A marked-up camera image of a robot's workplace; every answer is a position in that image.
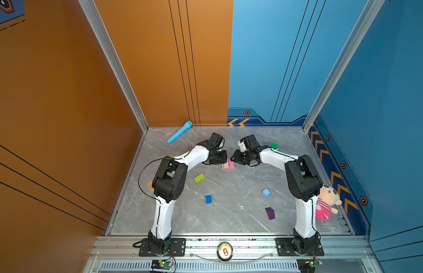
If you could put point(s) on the blue toy microphone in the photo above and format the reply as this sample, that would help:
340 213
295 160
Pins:
180 131

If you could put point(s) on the pink plush doll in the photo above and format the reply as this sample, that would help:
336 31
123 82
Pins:
327 199

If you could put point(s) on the aluminium front rail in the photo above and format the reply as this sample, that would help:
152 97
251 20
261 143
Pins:
253 253

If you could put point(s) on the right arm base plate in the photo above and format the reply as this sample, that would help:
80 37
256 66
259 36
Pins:
284 246

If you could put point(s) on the right circuit board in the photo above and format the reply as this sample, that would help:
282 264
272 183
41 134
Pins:
314 263

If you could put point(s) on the lime green block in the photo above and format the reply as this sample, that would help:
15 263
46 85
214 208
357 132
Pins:
199 178

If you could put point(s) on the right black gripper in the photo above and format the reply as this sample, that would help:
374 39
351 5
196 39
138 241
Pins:
236 157

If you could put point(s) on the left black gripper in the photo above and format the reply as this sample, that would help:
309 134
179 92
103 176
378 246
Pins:
224 160

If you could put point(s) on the dark blue cube block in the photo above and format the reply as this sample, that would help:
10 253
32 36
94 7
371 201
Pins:
208 199

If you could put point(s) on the round emergency button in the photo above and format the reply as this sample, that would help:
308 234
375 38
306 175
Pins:
225 251

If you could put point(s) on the purple block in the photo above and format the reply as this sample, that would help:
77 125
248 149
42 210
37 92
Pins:
270 213

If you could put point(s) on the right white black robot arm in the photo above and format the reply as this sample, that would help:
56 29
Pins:
303 182

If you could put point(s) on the left green circuit board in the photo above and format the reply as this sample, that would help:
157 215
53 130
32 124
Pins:
162 265

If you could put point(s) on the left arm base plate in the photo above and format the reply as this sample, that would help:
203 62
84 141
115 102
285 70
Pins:
177 246

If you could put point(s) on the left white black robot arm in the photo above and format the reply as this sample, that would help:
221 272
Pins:
168 185

